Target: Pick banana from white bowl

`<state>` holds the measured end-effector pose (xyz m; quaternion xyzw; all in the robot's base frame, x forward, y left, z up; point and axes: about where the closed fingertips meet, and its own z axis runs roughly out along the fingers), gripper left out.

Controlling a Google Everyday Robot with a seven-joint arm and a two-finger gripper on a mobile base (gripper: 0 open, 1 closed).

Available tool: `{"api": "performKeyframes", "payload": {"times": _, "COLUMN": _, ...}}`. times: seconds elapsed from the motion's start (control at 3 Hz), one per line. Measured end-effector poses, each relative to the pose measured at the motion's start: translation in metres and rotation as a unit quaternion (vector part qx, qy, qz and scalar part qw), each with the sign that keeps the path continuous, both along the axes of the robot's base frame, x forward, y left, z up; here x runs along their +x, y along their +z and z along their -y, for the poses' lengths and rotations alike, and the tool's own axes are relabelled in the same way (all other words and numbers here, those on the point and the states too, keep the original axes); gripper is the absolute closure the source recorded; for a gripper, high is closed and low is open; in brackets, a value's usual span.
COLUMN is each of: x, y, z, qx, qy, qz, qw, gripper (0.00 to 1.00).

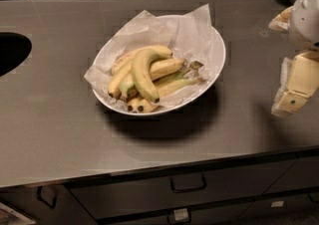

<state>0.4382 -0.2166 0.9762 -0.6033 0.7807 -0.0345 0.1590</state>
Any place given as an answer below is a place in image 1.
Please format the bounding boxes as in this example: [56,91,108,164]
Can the yellow banana front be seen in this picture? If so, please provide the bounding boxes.
[127,78,203,113]

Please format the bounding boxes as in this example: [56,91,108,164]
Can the right drawer front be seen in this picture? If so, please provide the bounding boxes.
[265,156,319,194]

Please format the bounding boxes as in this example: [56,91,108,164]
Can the left cabinet door handle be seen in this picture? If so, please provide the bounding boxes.
[36,186,57,209]

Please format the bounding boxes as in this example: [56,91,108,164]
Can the white oval bowl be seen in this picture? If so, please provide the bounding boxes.
[92,14,227,117]

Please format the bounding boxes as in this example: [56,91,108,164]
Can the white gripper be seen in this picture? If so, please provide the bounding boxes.
[268,0,319,117]

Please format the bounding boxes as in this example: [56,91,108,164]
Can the curved yellow banana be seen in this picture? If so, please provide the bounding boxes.
[132,49,170,104]

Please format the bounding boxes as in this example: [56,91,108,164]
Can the white paper liner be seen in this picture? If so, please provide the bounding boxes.
[84,3,213,110]

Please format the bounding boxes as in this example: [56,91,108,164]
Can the middle drawer with handle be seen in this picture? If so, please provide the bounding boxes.
[71,160,292,219]

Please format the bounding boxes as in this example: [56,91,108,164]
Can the lower drawer with label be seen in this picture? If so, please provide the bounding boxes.
[98,203,251,225]

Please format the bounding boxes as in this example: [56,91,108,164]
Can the yellow banana middle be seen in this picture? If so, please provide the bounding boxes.
[119,58,185,102]

